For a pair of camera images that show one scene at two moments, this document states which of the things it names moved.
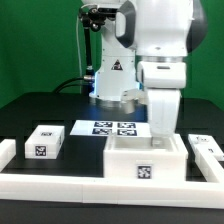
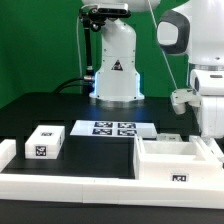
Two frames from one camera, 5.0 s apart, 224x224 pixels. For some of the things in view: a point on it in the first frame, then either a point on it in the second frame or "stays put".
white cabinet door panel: x=206 y=151 stays put
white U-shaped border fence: x=154 y=192 stays put
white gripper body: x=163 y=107 -> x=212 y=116
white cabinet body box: x=141 y=156 -> x=180 y=161
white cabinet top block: x=44 y=142 stays put
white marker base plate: x=111 y=128 stays put
